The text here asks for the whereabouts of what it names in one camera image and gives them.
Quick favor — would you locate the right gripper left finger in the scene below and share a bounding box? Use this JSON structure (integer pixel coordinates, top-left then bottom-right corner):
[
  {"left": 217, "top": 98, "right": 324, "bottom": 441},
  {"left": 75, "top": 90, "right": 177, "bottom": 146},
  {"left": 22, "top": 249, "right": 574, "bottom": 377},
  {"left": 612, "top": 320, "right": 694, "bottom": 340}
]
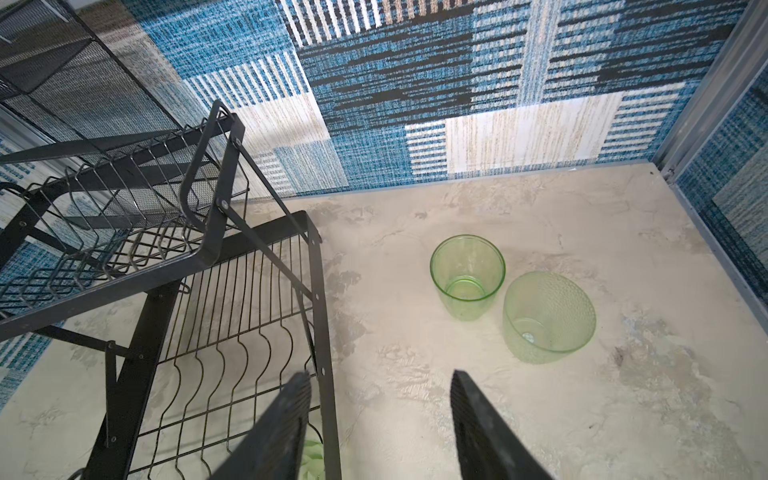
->
[{"left": 210, "top": 372, "right": 311, "bottom": 480}]

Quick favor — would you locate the bright green translucent cup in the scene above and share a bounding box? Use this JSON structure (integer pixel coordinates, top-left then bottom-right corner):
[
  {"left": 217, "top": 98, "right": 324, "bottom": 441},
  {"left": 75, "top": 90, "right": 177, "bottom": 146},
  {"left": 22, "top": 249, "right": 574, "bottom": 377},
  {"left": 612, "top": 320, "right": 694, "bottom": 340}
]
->
[{"left": 298, "top": 440, "right": 326, "bottom": 480}]

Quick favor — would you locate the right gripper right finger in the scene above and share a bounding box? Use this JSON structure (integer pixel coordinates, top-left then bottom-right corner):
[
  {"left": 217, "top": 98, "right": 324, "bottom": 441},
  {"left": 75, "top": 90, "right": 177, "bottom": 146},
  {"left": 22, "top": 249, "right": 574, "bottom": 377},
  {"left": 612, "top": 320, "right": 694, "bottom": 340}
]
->
[{"left": 450, "top": 370, "right": 551, "bottom": 479}]

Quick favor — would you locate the pale green translucent cup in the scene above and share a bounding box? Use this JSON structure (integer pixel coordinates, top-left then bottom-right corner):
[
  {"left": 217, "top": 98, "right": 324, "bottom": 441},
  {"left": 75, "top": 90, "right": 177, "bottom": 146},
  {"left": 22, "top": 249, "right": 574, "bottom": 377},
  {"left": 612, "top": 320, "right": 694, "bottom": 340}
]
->
[{"left": 502, "top": 271, "right": 597, "bottom": 364}]

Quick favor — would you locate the black wire dish rack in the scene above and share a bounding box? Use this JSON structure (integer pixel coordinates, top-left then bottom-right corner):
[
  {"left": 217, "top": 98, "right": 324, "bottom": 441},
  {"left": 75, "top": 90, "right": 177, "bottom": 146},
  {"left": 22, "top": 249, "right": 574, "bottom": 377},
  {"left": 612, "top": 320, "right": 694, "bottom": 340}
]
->
[{"left": 1, "top": 102, "right": 342, "bottom": 479}]

